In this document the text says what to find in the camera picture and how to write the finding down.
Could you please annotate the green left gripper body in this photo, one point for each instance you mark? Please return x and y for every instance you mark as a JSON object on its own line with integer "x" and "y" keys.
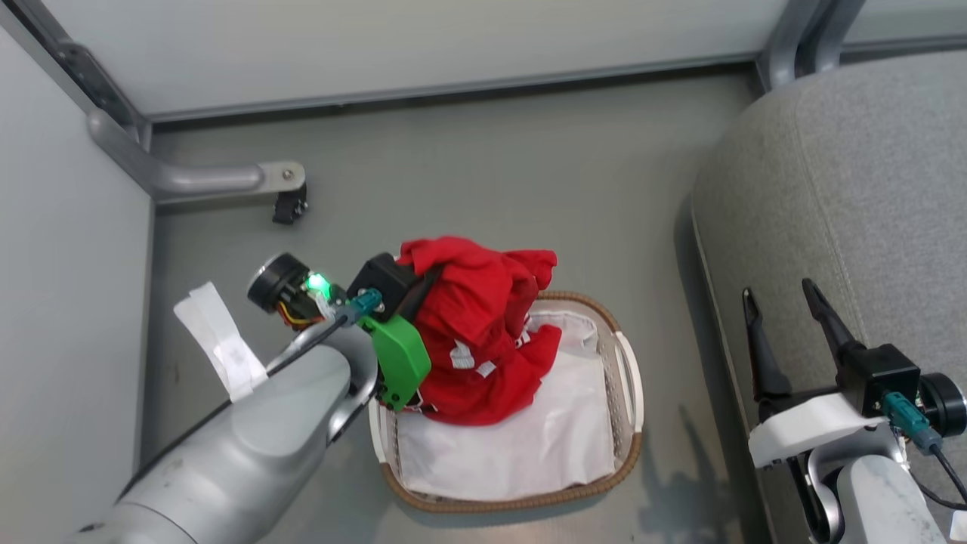
{"x": 400, "y": 363}

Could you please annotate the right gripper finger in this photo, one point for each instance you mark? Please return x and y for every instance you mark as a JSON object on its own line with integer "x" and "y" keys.
{"x": 831, "y": 321}
{"x": 764, "y": 355}

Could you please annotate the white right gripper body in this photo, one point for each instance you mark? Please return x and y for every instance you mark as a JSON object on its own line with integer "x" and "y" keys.
{"x": 808, "y": 427}

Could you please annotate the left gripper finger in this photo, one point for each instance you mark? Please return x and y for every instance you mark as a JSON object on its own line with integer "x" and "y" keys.
{"x": 423, "y": 293}

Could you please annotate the red clothing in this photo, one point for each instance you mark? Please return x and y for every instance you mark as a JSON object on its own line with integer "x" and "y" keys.
{"x": 476, "y": 302}

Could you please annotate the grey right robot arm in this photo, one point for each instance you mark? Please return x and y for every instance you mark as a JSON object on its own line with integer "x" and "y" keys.
{"x": 876, "y": 506}

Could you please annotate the white wicker-rimmed laundry basket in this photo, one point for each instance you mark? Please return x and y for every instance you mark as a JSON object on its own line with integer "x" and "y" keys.
{"x": 631, "y": 393}

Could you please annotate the white basket liner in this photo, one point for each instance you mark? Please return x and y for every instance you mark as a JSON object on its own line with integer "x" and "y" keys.
{"x": 529, "y": 438}

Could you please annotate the grey fabric sofa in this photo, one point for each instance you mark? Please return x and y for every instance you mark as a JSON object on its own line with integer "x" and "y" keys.
{"x": 869, "y": 189}

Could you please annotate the black caster wheel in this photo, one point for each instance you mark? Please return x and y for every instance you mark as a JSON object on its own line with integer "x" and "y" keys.
{"x": 289, "y": 205}

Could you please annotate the white paper tag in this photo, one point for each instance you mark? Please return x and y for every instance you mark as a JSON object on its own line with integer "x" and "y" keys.
{"x": 219, "y": 332}

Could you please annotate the grey partition foot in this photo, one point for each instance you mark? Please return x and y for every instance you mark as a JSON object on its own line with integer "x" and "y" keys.
{"x": 196, "y": 180}

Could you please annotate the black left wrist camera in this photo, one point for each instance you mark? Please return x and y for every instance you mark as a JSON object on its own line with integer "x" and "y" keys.
{"x": 385, "y": 279}

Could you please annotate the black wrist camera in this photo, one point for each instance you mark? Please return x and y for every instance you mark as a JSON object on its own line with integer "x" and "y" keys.
{"x": 880, "y": 378}
{"x": 385, "y": 279}

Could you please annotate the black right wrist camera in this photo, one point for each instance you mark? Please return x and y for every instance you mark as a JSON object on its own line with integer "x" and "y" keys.
{"x": 880, "y": 378}

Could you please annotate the grey partition bottom rail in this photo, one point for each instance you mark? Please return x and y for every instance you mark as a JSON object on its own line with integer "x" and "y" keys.
{"x": 453, "y": 89}

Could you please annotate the grey corner partition post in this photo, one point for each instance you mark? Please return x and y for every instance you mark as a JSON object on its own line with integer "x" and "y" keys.
{"x": 83, "y": 68}

